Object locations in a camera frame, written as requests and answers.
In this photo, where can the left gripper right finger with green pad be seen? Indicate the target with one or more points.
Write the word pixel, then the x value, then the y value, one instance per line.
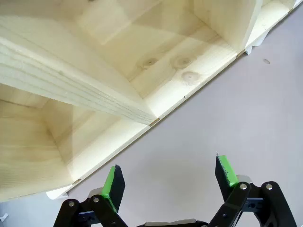
pixel 225 175

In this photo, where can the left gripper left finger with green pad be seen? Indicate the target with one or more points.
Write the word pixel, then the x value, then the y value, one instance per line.
pixel 116 184

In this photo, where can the light pine wooden shelf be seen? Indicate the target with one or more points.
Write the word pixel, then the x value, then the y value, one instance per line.
pixel 94 71

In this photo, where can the small white plastic clip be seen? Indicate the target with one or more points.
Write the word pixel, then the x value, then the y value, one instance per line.
pixel 3 217

